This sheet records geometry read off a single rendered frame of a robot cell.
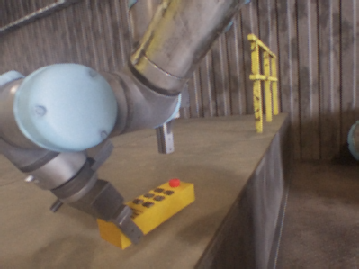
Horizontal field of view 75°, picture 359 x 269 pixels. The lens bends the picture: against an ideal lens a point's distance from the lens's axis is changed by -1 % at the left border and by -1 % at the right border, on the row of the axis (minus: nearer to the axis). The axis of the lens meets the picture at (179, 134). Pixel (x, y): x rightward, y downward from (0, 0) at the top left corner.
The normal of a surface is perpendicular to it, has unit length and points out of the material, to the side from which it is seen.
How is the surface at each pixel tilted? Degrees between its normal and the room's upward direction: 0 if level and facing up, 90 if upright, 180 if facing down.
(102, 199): 90
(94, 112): 88
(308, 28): 90
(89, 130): 86
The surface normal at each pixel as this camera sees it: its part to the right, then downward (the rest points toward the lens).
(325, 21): -0.47, 0.18
